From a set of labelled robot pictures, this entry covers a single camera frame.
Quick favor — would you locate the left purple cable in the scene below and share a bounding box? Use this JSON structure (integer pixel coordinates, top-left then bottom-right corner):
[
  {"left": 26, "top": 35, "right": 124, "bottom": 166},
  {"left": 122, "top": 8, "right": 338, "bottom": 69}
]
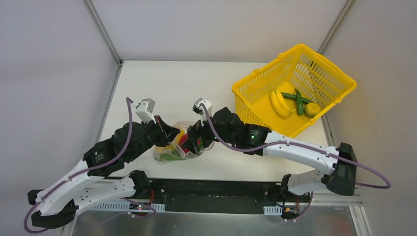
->
[{"left": 23, "top": 97, "right": 134, "bottom": 235}]

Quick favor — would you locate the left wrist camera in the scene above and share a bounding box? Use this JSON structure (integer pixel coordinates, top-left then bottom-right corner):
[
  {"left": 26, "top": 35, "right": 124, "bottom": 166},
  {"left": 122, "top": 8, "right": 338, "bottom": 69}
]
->
[{"left": 132, "top": 98, "right": 156, "bottom": 124}]

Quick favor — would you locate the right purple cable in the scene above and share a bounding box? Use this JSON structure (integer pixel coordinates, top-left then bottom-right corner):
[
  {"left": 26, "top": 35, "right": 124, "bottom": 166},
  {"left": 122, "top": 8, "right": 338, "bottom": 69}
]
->
[{"left": 199, "top": 103, "right": 392, "bottom": 190}]

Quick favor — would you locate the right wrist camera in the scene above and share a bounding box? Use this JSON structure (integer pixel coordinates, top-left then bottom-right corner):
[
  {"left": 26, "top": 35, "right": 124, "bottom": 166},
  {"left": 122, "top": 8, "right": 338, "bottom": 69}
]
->
[{"left": 192, "top": 98, "right": 212, "bottom": 126}]

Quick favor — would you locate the purple cable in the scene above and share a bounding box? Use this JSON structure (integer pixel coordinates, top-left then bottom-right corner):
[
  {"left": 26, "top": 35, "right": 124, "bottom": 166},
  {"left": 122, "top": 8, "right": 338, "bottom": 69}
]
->
[
  {"left": 23, "top": 97, "right": 134, "bottom": 235},
  {"left": 199, "top": 103, "right": 392, "bottom": 190}
]

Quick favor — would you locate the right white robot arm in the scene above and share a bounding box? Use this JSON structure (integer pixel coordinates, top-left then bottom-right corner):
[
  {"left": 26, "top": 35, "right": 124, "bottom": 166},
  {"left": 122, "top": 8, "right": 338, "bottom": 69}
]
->
[{"left": 182, "top": 103, "right": 357, "bottom": 202}]

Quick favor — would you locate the yellow lemon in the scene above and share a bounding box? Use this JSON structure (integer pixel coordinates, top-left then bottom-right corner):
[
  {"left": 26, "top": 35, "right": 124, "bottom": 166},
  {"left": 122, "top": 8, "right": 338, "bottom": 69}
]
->
[{"left": 304, "top": 102, "right": 321, "bottom": 118}]

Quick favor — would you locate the orange bell pepper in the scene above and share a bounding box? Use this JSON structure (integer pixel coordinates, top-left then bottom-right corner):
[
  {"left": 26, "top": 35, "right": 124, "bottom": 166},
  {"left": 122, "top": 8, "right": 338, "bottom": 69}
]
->
[{"left": 166, "top": 129, "right": 185, "bottom": 151}]

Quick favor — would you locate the green leaf vegetable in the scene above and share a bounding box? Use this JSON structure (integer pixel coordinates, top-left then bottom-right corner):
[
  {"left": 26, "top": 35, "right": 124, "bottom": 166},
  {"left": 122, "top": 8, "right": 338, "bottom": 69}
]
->
[{"left": 154, "top": 153, "right": 182, "bottom": 162}]

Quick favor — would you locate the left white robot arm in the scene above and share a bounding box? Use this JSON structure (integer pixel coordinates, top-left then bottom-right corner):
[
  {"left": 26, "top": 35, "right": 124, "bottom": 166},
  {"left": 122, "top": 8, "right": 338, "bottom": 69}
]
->
[{"left": 25, "top": 116, "right": 180, "bottom": 233}]

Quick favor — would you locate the yellow plastic basket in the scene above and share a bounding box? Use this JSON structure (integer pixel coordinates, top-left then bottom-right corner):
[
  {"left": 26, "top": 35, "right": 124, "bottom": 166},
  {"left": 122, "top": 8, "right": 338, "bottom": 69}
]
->
[{"left": 232, "top": 44, "right": 357, "bottom": 138}]

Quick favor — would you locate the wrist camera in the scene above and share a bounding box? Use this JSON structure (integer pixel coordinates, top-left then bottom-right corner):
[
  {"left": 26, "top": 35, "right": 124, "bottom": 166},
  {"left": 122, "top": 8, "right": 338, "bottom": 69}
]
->
[
  {"left": 192, "top": 98, "right": 212, "bottom": 126},
  {"left": 132, "top": 98, "right": 156, "bottom": 124}
]

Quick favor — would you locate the red tomato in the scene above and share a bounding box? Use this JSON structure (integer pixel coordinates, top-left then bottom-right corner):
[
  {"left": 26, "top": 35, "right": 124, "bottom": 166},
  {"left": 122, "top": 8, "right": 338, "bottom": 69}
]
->
[{"left": 179, "top": 133, "right": 193, "bottom": 153}]

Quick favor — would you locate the clear pink-dotted zip bag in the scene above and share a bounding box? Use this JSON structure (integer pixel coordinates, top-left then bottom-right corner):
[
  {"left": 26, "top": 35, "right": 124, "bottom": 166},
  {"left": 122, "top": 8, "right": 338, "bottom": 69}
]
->
[{"left": 153, "top": 120, "right": 214, "bottom": 163}]

